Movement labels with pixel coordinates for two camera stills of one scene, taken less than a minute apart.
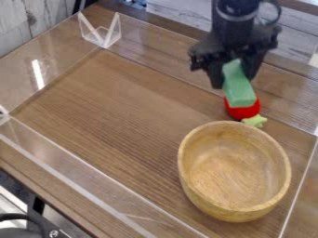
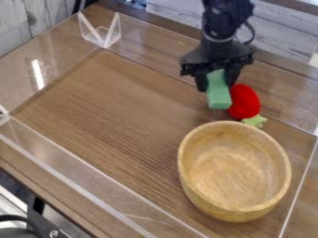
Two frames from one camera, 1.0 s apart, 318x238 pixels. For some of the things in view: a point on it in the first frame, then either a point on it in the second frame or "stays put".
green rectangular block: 238,85 → 219,94
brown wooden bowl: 234,170 stays put
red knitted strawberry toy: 247,113 stays put
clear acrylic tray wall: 80,179 stays put
